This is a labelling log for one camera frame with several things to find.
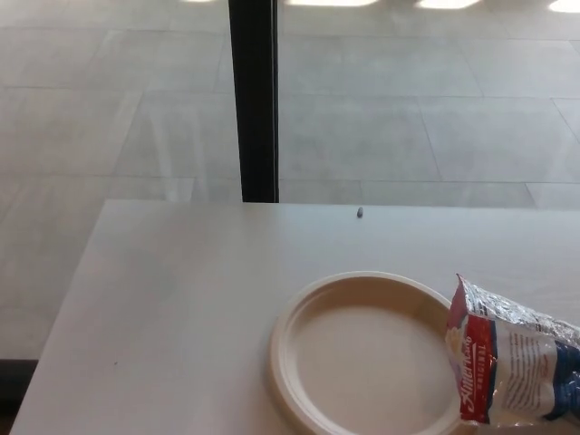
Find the red white sunflower seed bag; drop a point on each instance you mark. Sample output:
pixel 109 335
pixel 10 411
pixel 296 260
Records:
pixel 507 353

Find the beige round paper plate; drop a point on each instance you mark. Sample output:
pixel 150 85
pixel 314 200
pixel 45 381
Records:
pixel 358 344

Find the black vertical window frame post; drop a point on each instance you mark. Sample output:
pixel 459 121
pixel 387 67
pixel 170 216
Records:
pixel 256 99

